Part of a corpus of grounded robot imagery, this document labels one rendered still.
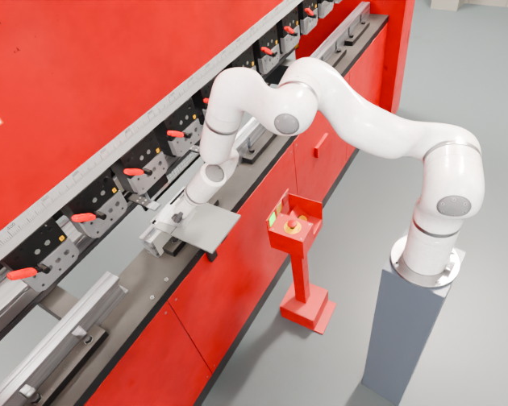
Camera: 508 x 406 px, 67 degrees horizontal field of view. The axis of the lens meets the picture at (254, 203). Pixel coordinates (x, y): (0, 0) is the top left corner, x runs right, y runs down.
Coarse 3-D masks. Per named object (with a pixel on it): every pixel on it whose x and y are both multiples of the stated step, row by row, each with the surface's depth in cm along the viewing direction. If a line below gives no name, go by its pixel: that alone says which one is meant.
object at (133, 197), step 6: (120, 186) 151; (126, 192) 150; (126, 198) 150; (132, 198) 150; (138, 198) 150; (144, 198) 149; (138, 204) 148; (144, 204) 147; (150, 204) 146; (156, 204) 146
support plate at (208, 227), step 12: (204, 216) 139; (216, 216) 138; (228, 216) 137; (240, 216) 137; (156, 228) 138; (168, 228) 137; (180, 228) 136; (192, 228) 135; (204, 228) 134; (216, 228) 134; (228, 228) 133; (192, 240) 131; (204, 240) 131; (216, 240) 130
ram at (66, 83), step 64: (0, 0) 75; (64, 0) 86; (128, 0) 100; (192, 0) 119; (256, 0) 147; (0, 64) 79; (64, 64) 90; (128, 64) 106; (192, 64) 127; (0, 128) 82; (64, 128) 95; (0, 192) 86; (0, 256) 91
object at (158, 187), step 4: (164, 176) 137; (160, 180) 135; (164, 180) 137; (168, 180) 139; (156, 184) 134; (160, 184) 136; (164, 184) 138; (168, 184) 141; (152, 188) 133; (156, 188) 135; (160, 188) 137; (148, 192) 132; (152, 192) 134; (156, 192) 135; (160, 192) 138; (148, 196) 132; (152, 196) 134; (156, 196) 137; (152, 200) 136
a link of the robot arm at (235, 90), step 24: (240, 72) 84; (216, 96) 88; (240, 96) 84; (264, 96) 78; (288, 96) 76; (312, 96) 79; (216, 120) 92; (240, 120) 95; (264, 120) 81; (288, 120) 77; (312, 120) 79
